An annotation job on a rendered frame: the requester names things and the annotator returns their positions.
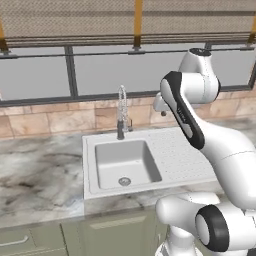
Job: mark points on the dark framed window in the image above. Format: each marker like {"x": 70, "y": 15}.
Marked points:
{"x": 100, "y": 71}

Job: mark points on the sage green cabinet door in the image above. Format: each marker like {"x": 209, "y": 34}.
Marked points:
{"x": 116, "y": 235}

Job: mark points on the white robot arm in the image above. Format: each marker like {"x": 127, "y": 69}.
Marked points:
{"x": 233, "y": 160}

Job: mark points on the sage green drawer front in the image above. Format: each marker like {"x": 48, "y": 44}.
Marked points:
{"x": 16, "y": 240}

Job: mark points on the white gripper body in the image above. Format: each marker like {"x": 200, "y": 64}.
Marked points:
{"x": 159, "y": 104}

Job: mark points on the chrome spring faucet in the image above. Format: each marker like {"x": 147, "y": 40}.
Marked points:
{"x": 122, "y": 113}

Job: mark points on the sage green cabinet panel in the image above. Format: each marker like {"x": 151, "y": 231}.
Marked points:
{"x": 46, "y": 238}

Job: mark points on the grey sink with drainboard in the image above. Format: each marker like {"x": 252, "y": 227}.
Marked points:
{"x": 146, "y": 160}

